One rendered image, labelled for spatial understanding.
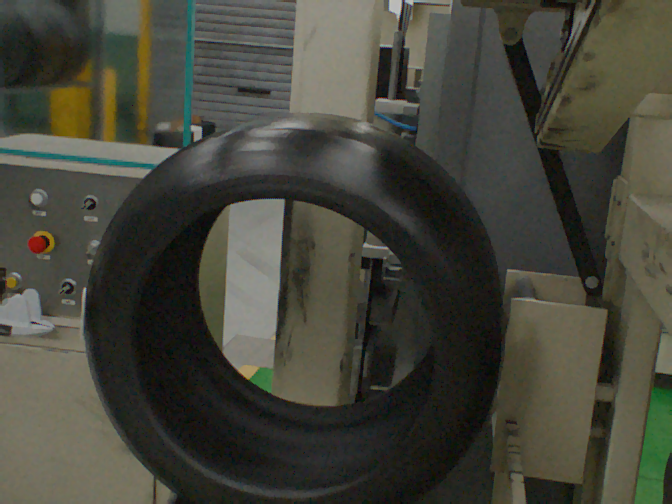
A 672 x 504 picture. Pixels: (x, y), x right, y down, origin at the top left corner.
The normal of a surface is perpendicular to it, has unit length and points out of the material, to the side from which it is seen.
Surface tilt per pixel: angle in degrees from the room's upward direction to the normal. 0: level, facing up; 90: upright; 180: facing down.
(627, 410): 90
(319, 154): 43
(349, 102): 90
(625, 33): 162
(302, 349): 90
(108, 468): 90
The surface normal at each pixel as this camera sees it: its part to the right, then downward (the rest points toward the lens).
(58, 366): -0.15, 0.22
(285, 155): -0.07, -0.57
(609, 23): -0.12, 0.99
